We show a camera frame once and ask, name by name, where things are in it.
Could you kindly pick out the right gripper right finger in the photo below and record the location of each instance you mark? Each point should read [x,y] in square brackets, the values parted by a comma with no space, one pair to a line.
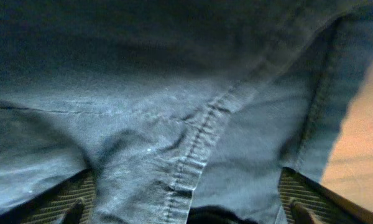
[302,196]

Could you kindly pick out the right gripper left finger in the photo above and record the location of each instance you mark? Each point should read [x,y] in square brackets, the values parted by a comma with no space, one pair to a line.
[70,202]

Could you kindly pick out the navy blue shorts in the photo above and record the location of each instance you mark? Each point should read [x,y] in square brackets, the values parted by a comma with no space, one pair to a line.
[185,111]

